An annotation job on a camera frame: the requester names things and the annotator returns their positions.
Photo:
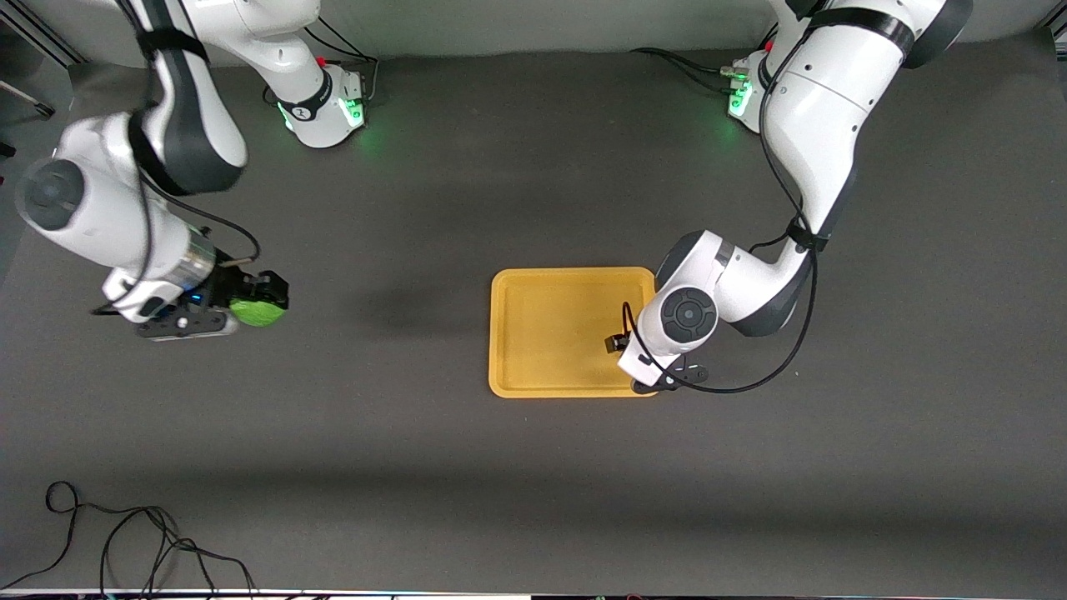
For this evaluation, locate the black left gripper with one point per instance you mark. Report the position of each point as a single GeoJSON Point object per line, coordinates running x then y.
{"type": "Point", "coordinates": [618, 342]}

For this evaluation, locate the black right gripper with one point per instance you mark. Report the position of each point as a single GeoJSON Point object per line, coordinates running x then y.
{"type": "Point", "coordinates": [223, 287]}

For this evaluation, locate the green apple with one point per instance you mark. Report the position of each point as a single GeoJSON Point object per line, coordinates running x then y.
{"type": "Point", "coordinates": [258, 313]}

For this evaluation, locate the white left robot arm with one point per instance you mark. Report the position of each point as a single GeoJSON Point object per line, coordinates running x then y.
{"type": "Point", "coordinates": [817, 108]}

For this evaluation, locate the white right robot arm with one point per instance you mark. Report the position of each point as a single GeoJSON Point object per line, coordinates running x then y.
{"type": "Point", "coordinates": [100, 200]}

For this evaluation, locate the yellow plastic tray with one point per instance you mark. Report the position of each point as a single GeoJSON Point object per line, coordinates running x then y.
{"type": "Point", "coordinates": [550, 333]}

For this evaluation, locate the dark grey table mat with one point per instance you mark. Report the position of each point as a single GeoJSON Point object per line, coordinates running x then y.
{"type": "Point", "coordinates": [533, 500]}

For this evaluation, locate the dark metal frame rail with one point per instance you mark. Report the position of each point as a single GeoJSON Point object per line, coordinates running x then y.
{"type": "Point", "coordinates": [42, 33]}

